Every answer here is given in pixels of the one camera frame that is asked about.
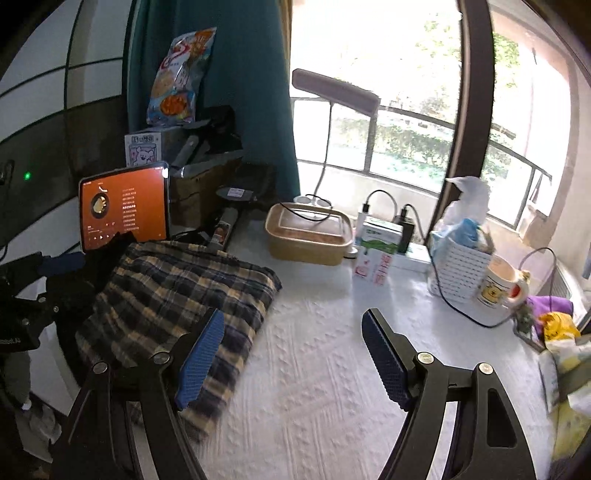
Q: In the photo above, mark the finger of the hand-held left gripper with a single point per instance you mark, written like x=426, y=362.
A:
x=62, y=265
x=83, y=290

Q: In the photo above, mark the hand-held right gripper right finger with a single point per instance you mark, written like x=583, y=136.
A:
x=385, y=364

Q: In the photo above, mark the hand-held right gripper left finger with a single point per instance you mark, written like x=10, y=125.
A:
x=201, y=364

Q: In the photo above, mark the blue yellow plaid pants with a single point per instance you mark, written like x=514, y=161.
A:
x=152, y=295

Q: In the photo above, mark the white textured tablecloth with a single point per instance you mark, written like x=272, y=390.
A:
x=314, y=346

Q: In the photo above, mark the tablet with orange screen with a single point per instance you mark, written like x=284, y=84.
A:
x=124, y=203

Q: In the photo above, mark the green white milk carton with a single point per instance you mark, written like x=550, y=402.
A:
x=376, y=258

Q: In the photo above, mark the white slatted plastic basket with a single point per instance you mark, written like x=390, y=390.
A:
x=461, y=272

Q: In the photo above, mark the black charger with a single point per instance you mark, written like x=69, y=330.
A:
x=406, y=235

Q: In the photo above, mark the white bear print mug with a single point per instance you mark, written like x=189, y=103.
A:
x=496, y=290

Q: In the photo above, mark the bear print box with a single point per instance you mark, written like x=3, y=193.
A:
x=143, y=150

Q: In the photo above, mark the beige lidded food container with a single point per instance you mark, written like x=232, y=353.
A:
x=304, y=249

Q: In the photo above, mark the small green figurine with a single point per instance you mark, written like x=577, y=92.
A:
x=523, y=321

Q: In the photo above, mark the brown storage box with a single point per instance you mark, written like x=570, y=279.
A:
x=198, y=198

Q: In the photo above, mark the blue packet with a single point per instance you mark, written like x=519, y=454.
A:
x=461, y=230

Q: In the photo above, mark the purple cloth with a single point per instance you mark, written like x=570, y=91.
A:
x=549, y=307

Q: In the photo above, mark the black round disc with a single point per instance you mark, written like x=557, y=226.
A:
x=235, y=193

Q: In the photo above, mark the yellow white plastic bag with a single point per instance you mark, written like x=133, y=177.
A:
x=556, y=323

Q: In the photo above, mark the yellow tissue pack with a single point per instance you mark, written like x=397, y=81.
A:
x=568, y=415

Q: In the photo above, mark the white crumpled tissue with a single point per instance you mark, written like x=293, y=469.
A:
x=468, y=194

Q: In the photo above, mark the colourful snack bag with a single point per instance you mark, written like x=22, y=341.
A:
x=180, y=78

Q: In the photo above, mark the balcony railing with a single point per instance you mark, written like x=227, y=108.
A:
x=369, y=138

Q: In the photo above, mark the teal curtain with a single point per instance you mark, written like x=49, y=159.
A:
x=249, y=69

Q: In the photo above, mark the white desk lamp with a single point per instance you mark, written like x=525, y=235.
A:
x=332, y=90

